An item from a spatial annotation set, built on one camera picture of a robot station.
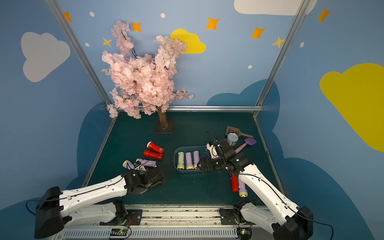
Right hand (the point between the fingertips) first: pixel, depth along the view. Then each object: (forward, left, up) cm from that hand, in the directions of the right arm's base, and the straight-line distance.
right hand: (206, 163), depth 77 cm
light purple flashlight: (+4, +10, -13) cm, 17 cm away
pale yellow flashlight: (+7, +15, -12) cm, 21 cm away
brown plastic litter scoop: (+36, -20, -16) cm, 44 cm away
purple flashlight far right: (-9, -21, -13) cm, 26 cm away
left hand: (-6, +27, -8) cm, 29 cm away
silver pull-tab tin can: (+25, -18, -12) cm, 34 cm away
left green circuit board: (-31, +42, -18) cm, 56 cm away
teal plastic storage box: (+14, +1, -13) cm, 19 cm away
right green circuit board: (-28, -20, -19) cm, 39 cm away
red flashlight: (+16, +37, -12) cm, 42 cm away
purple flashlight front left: (-5, +29, +6) cm, 30 cm away
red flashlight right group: (-5, -17, -13) cm, 22 cm away
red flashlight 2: (+10, +34, -14) cm, 38 cm away
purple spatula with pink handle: (+26, -30, -16) cm, 43 cm away
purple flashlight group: (+11, +6, -13) cm, 19 cm away
